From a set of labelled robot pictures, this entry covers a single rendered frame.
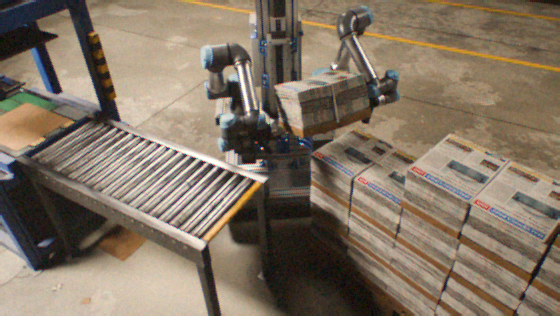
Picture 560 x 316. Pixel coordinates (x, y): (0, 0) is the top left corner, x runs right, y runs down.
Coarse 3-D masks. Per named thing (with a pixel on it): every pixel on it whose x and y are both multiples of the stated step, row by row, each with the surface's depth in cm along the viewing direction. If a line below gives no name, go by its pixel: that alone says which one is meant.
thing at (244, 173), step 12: (96, 120) 269; (108, 120) 268; (132, 132) 257; (144, 132) 256; (168, 144) 246; (192, 156) 237; (204, 156) 236; (228, 168) 227; (240, 168) 227; (252, 180) 221; (264, 180) 219; (264, 192) 222
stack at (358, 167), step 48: (336, 144) 237; (384, 144) 235; (336, 192) 229; (384, 192) 205; (336, 240) 251; (384, 240) 216; (432, 240) 191; (384, 288) 234; (432, 288) 205; (480, 288) 181
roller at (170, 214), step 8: (216, 168) 227; (208, 176) 223; (216, 176) 226; (200, 184) 218; (208, 184) 221; (192, 192) 213; (200, 192) 217; (184, 200) 209; (192, 200) 213; (176, 208) 205; (184, 208) 209; (160, 216) 201; (168, 216) 201
